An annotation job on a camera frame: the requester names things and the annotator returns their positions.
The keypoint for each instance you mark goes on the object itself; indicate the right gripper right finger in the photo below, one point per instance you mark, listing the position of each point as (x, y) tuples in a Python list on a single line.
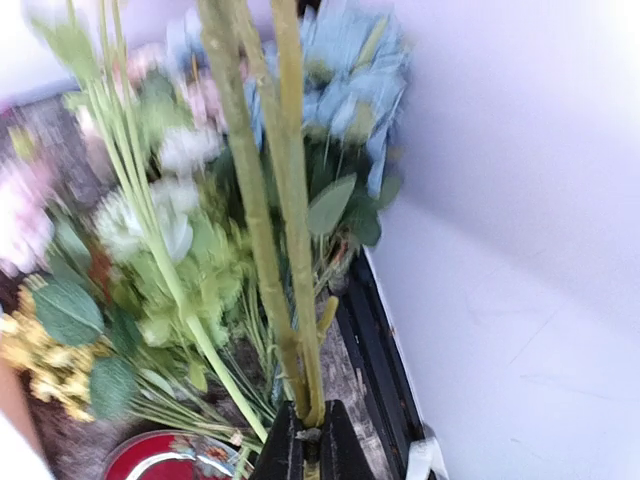
[(341, 455)]

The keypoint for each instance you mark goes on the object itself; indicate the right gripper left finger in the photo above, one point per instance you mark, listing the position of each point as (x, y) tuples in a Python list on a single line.
[(282, 455)]

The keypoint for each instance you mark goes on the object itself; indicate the blue fake flower stem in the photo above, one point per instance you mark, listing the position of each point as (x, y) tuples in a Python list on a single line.
[(356, 66)]

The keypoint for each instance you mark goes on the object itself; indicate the bunch of fake flowers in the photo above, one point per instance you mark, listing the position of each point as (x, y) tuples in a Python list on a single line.
[(159, 259)]

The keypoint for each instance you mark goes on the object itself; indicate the pink fake flower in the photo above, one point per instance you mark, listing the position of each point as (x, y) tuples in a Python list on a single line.
[(26, 229)]

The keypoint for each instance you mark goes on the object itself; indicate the red floral tin lid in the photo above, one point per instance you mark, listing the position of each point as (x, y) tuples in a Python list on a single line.
[(175, 454)]

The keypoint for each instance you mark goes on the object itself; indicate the small yellow blossom sprig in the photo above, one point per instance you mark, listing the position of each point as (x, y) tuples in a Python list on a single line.
[(57, 372)]

